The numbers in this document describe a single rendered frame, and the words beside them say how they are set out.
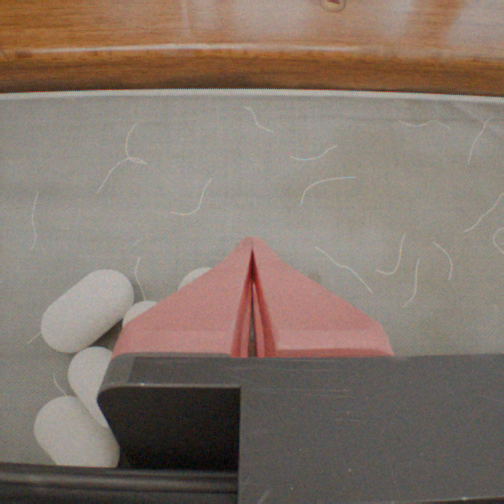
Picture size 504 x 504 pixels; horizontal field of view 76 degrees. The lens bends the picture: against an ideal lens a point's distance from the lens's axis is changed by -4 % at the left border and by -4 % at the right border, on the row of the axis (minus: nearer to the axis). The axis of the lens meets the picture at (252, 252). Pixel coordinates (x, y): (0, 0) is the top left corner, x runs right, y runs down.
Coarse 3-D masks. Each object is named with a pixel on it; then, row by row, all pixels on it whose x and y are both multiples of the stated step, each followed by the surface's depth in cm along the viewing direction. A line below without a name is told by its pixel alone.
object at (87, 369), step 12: (96, 348) 12; (72, 360) 12; (84, 360) 12; (96, 360) 12; (108, 360) 12; (72, 372) 11; (84, 372) 11; (96, 372) 11; (72, 384) 12; (84, 384) 11; (96, 384) 11; (84, 396) 11; (96, 408) 11; (96, 420) 11
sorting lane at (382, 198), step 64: (0, 128) 16; (64, 128) 16; (128, 128) 16; (192, 128) 15; (256, 128) 16; (320, 128) 15; (384, 128) 16; (448, 128) 16; (0, 192) 15; (64, 192) 15; (128, 192) 15; (192, 192) 15; (256, 192) 15; (320, 192) 15; (384, 192) 15; (448, 192) 15; (0, 256) 14; (64, 256) 14; (128, 256) 14; (192, 256) 14; (320, 256) 14; (384, 256) 14; (448, 256) 14; (0, 320) 14; (384, 320) 14; (448, 320) 14; (0, 384) 13; (64, 384) 13; (0, 448) 12
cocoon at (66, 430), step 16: (64, 400) 12; (80, 400) 12; (48, 416) 11; (64, 416) 11; (80, 416) 11; (48, 432) 11; (64, 432) 11; (80, 432) 11; (96, 432) 11; (48, 448) 11; (64, 448) 11; (80, 448) 11; (96, 448) 11; (112, 448) 11; (64, 464) 11; (80, 464) 11; (96, 464) 11; (112, 464) 11
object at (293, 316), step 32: (256, 256) 10; (256, 288) 9; (288, 288) 7; (320, 288) 7; (256, 320) 11; (288, 320) 6; (320, 320) 6; (352, 320) 6; (256, 352) 11; (288, 352) 5; (320, 352) 5; (352, 352) 5; (384, 352) 5
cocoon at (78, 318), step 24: (72, 288) 12; (96, 288) 12; (120, 288) 12; (48, 312) 12; (72, 312) 12; (96, 312) 12; (120, 312) 12; (48, 336) 12; (72, 336) 12; (96, 336) 12
